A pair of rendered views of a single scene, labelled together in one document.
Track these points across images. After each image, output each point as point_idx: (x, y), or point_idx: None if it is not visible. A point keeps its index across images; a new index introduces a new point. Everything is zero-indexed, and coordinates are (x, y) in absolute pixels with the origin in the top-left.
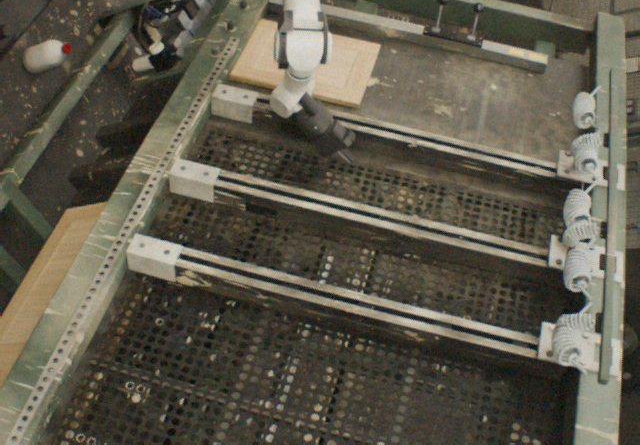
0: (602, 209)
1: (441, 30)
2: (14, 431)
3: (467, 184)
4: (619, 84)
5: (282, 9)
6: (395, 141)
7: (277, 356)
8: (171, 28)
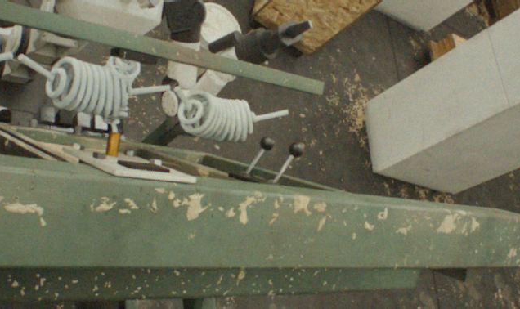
0: (19, 159)
1: (251, 177)
2: None
3: None
4: (401, 203)
5: (147, 156)
6: (1, 139)
7: None
8: (37, 119)
